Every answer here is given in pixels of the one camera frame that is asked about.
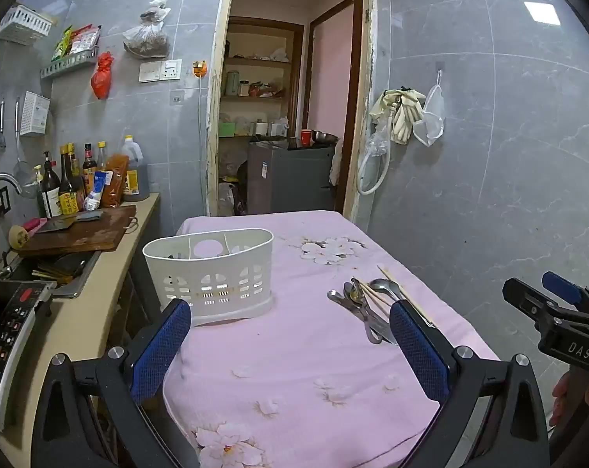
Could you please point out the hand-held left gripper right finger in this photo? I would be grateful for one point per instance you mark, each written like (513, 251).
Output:
(418, 356)

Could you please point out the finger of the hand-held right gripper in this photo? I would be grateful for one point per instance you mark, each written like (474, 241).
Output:
(562, 286)
(518, 295)

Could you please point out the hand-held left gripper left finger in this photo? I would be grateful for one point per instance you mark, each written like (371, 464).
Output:
(162, 351)

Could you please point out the wooden chopstick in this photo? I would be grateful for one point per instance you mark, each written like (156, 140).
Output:
(378, 303)
(406, 296)
(372, 293)

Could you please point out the large steel spoon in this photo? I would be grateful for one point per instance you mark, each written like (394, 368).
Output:
(384, 288)

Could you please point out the white plastic utensil basket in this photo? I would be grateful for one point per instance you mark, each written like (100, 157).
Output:
(211, 282)

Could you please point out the small gold spoon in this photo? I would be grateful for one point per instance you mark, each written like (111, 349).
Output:
(356, 293)

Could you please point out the small steel spoon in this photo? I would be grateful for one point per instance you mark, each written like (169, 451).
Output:
(340, 298)

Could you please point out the person's right hand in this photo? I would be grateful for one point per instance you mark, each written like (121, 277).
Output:
(561, 395)

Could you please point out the beige kitchen counter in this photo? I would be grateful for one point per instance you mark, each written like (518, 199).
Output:
(89, 312)

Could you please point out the pink floral tablecloth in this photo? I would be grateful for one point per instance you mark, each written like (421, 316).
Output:
(284, 360)

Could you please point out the kitchen sink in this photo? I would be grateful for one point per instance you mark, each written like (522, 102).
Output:
(55, 273)

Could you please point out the wooden cutting board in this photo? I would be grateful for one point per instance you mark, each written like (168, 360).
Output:
(84, 241)

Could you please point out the induction cooker control panel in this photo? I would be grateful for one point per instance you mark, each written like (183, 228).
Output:
(11, 341)

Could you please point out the steel cleaver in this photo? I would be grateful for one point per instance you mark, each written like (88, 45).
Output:
(60, 224)

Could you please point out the blue and white packet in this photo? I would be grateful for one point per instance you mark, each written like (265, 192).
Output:
(95, 190)

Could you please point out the orange-brown spice packet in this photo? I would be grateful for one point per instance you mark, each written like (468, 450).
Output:
(115, 180)

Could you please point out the dark bottle yellow label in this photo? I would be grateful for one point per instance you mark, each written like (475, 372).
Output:
(69, 195)

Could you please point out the large cooking oil jug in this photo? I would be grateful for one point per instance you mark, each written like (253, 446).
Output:
(135, 170)

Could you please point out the round tan vegetable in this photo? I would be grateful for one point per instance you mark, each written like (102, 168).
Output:
(18, 237)

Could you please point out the dark bottle white label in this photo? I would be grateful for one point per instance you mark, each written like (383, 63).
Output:
(50, 195)

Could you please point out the white hanging plastic bag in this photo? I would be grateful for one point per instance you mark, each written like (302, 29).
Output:
(433, 117)

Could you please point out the dark bottle red label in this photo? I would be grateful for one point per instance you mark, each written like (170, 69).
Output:
(89, 165)

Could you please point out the clear plastic bag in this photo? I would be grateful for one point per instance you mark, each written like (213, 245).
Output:
(378, 144)

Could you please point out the clear bottle yellow cap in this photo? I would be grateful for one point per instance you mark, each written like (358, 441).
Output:
(101, 153)

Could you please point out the cream rubber gloves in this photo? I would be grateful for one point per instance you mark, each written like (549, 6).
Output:
(404, 112)

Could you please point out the grey small refrigerator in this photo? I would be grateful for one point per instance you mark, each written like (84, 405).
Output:
(289, 175)

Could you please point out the hanging steel skimmer ladle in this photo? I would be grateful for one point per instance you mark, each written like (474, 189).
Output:
(25, 175)

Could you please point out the green box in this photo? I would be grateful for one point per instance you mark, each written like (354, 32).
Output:
(226, 129)

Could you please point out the steel bowl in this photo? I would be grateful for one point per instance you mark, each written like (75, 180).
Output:
(324, 136)

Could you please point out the red cup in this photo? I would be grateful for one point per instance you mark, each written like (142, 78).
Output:
(306, 136)

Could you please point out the white box grater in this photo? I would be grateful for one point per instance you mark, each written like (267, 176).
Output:
(34, 114)

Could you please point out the hanging steel peeler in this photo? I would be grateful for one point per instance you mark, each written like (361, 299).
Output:
(2, 126)

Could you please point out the red plastic bag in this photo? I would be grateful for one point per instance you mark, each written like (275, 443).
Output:
(102, 75)

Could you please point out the wooden shelf unit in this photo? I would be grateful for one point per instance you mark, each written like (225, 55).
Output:
(260, 61)

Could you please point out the clear bag of dried goods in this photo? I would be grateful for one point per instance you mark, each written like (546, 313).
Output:
(147, 36)

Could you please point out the red snack packets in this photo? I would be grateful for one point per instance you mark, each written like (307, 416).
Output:
(85, 39)

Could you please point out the green snack packet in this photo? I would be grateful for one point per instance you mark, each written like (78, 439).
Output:
(61, 44)

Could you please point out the white door frame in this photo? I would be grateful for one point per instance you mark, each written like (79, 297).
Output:
(215, 107)

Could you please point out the small grey wall socket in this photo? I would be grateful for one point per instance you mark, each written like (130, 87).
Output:
(177, 97)

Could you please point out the white wall switch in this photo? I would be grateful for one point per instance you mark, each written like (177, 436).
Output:
(149, 71)

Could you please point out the white wall socket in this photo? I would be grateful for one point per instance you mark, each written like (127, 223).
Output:
(171, 69)

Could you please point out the orange wall hook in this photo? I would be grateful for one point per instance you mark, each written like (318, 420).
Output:
(199, 69)

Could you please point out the metal wall rack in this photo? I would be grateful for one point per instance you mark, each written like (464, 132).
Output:
(70, 64)

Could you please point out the white plastic wall basket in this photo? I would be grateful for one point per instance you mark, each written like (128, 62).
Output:
(23, 22)

